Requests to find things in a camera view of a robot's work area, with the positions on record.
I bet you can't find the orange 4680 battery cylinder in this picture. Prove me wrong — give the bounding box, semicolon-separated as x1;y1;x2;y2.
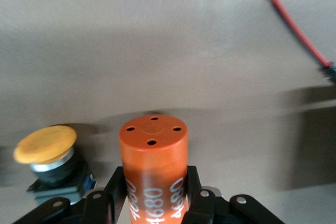
118;114;190;224

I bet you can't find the yellow mushroom push button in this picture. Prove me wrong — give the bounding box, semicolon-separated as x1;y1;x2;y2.
13;125;97;207

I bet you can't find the red black wire pair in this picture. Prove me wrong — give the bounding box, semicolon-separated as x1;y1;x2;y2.
252;0;336;86

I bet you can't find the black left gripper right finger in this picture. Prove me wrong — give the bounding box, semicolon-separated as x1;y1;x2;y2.
182;165;286;224

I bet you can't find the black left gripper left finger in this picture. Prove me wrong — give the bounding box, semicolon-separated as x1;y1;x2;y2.
13;166;127;224

